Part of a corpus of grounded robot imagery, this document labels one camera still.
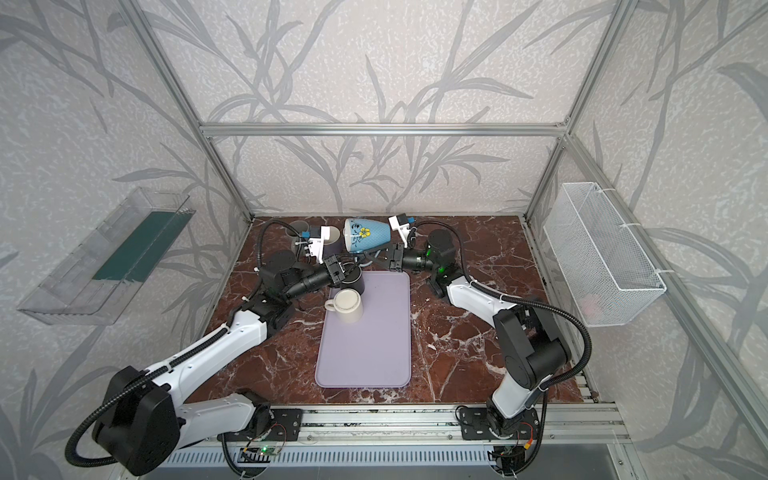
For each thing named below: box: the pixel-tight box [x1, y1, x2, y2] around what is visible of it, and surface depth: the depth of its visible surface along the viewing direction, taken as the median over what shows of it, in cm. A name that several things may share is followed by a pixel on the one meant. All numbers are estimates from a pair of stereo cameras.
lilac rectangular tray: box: [315, 271, 411, 389], surface depth 89 cm
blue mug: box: [343, 218, 391, 253], surface depth 72 cm
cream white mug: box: [324, 288, 363, 324], surface depth 90 cm
